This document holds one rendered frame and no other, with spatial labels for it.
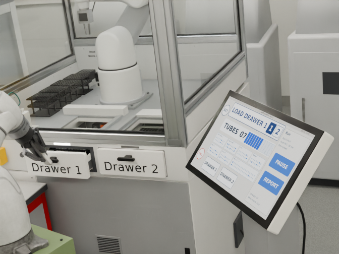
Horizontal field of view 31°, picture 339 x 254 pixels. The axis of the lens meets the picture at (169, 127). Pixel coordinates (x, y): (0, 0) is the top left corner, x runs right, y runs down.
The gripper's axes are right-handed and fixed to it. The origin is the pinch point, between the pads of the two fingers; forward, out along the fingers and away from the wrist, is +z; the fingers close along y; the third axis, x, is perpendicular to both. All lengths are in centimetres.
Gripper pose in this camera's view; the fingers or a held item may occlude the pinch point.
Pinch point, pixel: (45, 158)
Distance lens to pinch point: 247.0
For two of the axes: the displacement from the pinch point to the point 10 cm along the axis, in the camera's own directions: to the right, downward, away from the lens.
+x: -9.2, -0.3, 3.8
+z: 3.0, 5.6, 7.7
